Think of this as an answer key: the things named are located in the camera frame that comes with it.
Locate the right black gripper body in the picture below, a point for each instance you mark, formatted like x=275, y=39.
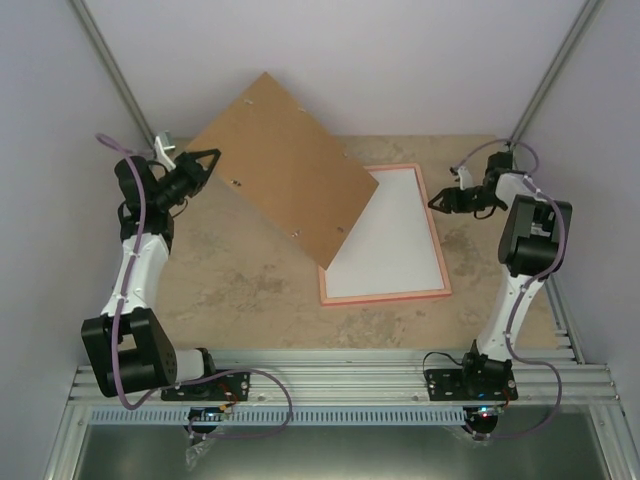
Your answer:
x=470, y=204

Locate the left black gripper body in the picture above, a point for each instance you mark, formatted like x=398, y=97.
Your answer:
x=191, y=182

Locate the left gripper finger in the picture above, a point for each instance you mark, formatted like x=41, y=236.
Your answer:
x=211, y=158
x=196, y=155

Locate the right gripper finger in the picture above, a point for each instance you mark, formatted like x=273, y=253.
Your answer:
x=442, y=207
x=445, y=196

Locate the brown cardboard backing board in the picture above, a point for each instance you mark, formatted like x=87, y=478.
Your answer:
x=286, y=164

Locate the landscape photo print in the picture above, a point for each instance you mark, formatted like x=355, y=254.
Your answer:
x=400, y=240

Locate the pink wooden picture frame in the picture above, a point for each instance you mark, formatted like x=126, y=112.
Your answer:
x=440, y=250

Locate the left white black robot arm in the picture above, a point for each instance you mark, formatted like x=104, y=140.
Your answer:
x=127, y=347

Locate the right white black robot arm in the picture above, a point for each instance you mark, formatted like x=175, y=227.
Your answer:
x=531, y=248

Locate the right controller circuit board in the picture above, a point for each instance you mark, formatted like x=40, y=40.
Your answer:
x=485, y=411

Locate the controller circuit board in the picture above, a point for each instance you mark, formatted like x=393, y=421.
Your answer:
x=211, y=414
x=485, y=411

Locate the left controller circuit board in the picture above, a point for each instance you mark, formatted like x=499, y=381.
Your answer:
x=211, y=414

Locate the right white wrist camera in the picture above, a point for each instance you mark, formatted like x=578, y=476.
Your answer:
x=462, y=177

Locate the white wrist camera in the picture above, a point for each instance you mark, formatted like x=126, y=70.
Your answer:
x=163, y=148
x=462, y=177

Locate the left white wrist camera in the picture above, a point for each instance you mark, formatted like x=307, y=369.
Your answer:
x=163, y=148

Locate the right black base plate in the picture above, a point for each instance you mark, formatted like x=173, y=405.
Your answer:
x=453, y=384

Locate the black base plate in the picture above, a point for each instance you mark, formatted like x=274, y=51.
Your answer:
x=230, y=388
x=453, y=384

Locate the left aluminium corner post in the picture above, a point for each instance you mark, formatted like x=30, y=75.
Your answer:
x=107, y=59

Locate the aluminium corner post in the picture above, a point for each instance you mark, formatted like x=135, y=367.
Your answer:
x=107, y=59
x=578, y=28

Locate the aluminium mounting rail bed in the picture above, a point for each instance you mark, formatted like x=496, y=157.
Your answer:
x=385, y=377

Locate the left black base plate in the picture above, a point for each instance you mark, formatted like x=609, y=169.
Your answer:
x=230, y=388

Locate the right aluminium corner post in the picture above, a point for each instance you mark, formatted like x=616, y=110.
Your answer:
x=578, y=28

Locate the slotted blue cable duct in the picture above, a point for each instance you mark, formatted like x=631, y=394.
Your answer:
x=263, y=416

